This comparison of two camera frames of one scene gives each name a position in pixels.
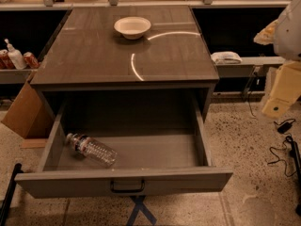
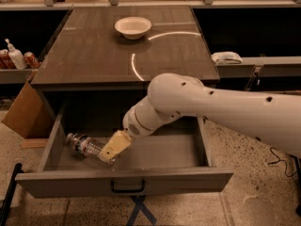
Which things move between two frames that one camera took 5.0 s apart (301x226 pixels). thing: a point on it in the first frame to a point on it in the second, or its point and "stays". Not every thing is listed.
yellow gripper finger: (286, 89) to (116, 147)
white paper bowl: (132, 27) stays
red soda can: (30, 60) stays
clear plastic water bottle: (93, 149) stays
